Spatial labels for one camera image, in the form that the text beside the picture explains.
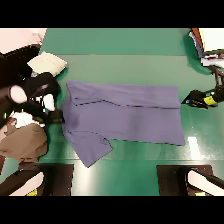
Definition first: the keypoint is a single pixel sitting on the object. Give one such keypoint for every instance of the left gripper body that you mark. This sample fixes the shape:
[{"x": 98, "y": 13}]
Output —
[{"x": 56, "y": 117}]

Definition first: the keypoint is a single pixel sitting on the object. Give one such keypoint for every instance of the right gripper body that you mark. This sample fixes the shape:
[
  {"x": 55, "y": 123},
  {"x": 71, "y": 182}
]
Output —
[{"x": 199, "y": 99}]

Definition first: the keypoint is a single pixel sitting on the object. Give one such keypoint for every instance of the purple shirt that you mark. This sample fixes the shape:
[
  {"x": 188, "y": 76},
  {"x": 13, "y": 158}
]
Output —
[{"x": 133, "y": 113}]

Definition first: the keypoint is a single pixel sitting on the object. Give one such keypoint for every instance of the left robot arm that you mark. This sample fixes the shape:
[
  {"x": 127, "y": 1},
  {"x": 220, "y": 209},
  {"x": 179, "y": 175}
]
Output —
[{"x": 40, "y": 87}]

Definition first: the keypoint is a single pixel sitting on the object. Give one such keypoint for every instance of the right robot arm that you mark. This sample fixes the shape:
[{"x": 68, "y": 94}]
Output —
[{"x": 203, "y": 181}]

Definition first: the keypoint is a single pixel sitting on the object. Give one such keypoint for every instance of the white garment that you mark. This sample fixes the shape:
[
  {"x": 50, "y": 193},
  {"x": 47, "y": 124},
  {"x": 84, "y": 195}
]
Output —
[{"x": 23, "y": 119}]

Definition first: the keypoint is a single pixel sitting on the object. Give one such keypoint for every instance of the brown garment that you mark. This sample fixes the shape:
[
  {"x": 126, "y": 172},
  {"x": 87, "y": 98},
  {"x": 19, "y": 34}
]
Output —
[{"x": 25, "y": 141}]

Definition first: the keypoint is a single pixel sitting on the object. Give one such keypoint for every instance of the cream garment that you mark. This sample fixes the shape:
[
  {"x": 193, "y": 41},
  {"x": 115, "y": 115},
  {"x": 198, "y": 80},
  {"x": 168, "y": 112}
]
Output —
[{"x": 47, "y": 63}]

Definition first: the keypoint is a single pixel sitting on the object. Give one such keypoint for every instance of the heap of clothes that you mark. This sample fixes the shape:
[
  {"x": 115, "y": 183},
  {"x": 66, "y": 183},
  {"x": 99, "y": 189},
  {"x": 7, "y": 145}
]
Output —
[{"x": 210, "y": 41}]

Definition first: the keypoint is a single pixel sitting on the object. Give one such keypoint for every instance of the black garment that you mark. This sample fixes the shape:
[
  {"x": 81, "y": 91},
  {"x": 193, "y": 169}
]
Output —
[{"x": 15, "y": 65}]

